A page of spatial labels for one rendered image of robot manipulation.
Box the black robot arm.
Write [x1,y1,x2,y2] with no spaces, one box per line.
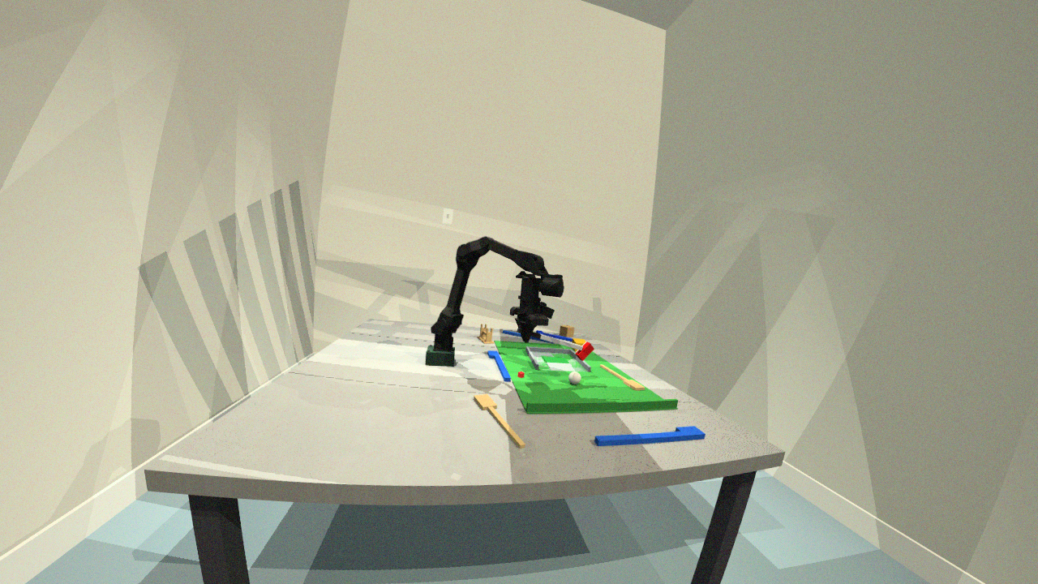
[431,237,564,352]

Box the green flat mat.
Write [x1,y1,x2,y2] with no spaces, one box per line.
[494,341,678,414]

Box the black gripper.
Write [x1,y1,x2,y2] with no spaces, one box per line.
[510,293,549,343]

